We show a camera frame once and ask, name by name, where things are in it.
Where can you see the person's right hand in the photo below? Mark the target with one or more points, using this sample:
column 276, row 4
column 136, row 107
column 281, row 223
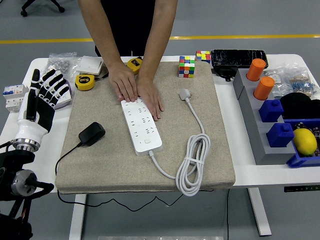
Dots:
column 122, row 82

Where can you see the person's left hand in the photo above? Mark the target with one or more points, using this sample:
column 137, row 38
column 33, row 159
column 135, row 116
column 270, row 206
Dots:
column 150, row 97

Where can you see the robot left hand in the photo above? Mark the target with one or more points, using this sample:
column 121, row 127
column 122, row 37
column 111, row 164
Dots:
column 31, row 130

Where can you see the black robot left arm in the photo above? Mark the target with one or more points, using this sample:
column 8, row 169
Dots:
column 15, row 160

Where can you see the person's left forearm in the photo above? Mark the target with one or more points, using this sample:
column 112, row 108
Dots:
column 157, row 42

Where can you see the person's right forearm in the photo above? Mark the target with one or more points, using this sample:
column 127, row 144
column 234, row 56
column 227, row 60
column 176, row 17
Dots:
column 100, row 32

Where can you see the dark circuit board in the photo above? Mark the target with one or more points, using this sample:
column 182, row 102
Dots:
column 316, row 133

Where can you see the yellow tape measure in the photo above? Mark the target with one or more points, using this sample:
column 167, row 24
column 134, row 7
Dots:
column 85, row 82
column 134, row 65

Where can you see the white circuit breaker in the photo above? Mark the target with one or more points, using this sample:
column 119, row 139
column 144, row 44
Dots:
column 13, row 97

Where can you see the large colourful puzzle cube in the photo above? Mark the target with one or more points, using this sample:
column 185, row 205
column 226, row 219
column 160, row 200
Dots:
column 186, row 66

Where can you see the purple bowl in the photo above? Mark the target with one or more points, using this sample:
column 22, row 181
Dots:
column 70, row 92

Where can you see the clear bag of screws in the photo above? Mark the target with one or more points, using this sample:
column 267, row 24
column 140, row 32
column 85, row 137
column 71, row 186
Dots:
column 58, row 63

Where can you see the small colourful puzzle cube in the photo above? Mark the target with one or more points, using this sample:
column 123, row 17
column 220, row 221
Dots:
column 203, row 56

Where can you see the small black device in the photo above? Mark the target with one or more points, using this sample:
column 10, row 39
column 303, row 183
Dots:
column 225, row 73

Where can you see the grey-brown mat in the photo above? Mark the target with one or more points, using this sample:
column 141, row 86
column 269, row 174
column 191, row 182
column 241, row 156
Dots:
column 125, row 172

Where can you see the black wrapped tray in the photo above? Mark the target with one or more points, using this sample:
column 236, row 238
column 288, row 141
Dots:
column 238, row 58

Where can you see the white table leg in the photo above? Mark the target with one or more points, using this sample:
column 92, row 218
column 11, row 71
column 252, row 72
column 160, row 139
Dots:
column 260, row 212
column 77, row 220

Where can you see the orange cylinder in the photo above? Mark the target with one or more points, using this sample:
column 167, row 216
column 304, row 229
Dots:
column 263, row 88
column 255, row 70

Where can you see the black office chair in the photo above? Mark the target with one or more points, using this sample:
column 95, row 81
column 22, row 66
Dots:
column 40, row 6

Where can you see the grey peg block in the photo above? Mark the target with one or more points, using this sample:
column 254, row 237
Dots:
column 260, row 140

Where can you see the blue block with knob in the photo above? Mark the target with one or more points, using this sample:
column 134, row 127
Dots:
column 271, row 111
column 280, row 136

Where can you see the clear bag of parts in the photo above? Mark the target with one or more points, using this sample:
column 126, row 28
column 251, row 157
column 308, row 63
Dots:
column 282, row 87

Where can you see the black cloth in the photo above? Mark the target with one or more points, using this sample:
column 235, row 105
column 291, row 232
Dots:
column 298, row 106

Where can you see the clear bag of resistors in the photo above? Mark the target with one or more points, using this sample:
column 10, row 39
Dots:
column 303, row 86

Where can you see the yellow lemon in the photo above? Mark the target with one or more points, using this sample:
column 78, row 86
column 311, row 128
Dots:
column 304, row 142

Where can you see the blue plastic bin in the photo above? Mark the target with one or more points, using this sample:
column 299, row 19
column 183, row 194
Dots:
column 302, row 161

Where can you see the black table control panel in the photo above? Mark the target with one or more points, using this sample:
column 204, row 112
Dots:
column 301, row 188

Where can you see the white wall switch panel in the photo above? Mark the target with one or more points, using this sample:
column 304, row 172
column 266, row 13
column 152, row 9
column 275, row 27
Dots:
column 90, row 64

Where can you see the white wall socket plate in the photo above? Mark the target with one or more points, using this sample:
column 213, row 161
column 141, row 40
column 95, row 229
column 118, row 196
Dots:
column 65, row 97

